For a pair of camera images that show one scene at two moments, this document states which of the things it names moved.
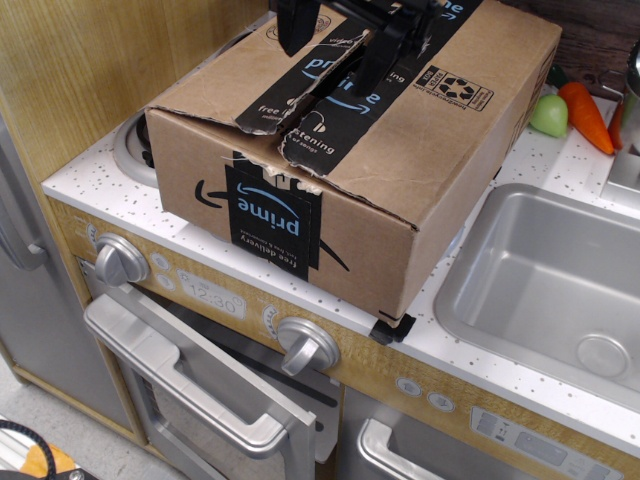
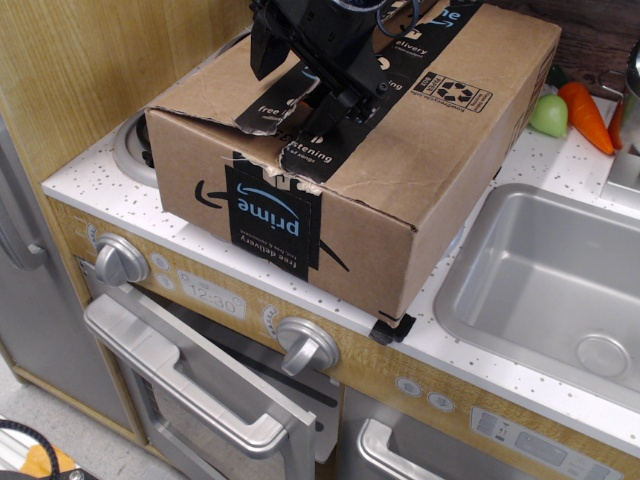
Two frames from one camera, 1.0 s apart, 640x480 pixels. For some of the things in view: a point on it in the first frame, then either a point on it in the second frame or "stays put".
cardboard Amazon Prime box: x=289 y=157 stays put
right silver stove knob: x=307 y=346 stays put
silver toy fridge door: x=44 y=333 stays put
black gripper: x=413 y=21 → x=333 y=40
